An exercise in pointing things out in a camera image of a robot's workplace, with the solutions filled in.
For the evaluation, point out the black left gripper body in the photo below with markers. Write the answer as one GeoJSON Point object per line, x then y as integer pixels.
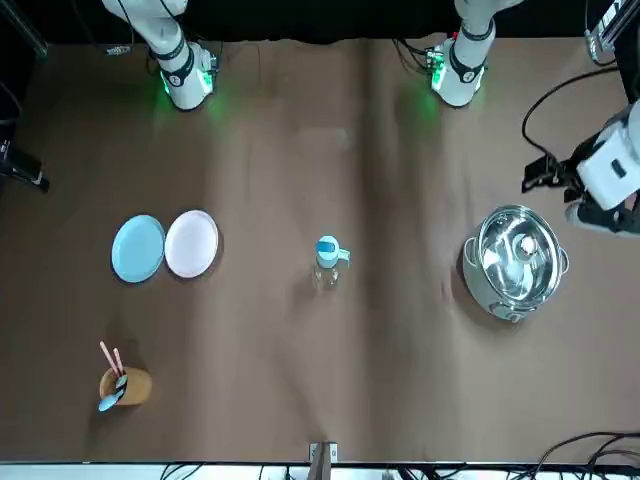
{"type": "Point", "coordinates": [575, 170]}

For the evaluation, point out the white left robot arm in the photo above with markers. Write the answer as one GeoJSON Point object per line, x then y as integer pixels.
{"type": "Point", "coordinates": [465, 60]}

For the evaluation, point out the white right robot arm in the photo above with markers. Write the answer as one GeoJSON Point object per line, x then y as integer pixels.
{"type": "Point", "coordinates": [175, 65]}

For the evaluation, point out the glass pot lid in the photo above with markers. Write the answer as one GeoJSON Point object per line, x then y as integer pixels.
{"type": "Point", "coordinates": [515, 255]}

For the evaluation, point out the stainless steel pot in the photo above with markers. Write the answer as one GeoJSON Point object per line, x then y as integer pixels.
{"type": "Point", "coordinates": [480, 285]}

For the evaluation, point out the pale pink plate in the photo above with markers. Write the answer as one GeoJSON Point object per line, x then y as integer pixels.
{"type": "Point", "coordinates": [192, 244]}

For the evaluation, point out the light blue plate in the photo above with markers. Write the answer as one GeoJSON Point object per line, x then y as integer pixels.
{"type": "Point", "coordinates": [137, 250]}

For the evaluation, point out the brown utensil cup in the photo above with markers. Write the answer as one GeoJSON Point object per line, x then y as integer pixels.
{"type": "Point", "coordinates": [135, 387]}

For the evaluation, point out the pink chopstick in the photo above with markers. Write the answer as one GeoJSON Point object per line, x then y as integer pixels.
{"type": "Point", "coordinates": [119, 361]}
{"type": "Point", "coordinates": [110, 359]}

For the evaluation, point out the grey-green utensil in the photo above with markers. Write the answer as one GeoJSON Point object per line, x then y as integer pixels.
{"type": "Point", "coordinates": [121, 382]}

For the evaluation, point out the light blue spoon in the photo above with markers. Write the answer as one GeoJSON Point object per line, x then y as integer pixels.
{"type": "Point", "coordinates": [107, 402]}

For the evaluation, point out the black device with label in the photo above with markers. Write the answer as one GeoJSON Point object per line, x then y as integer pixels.
{"type": "Point", "coordinates": [22, 170]}

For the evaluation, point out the aluminium frame strut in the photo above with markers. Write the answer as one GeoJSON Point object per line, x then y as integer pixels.
{"type": "Point", "coordinates": [607, 25]}

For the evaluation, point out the aluminium profile post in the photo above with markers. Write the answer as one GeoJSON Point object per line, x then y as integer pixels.
{"type": "Point", "coordinates": [322, 460]}

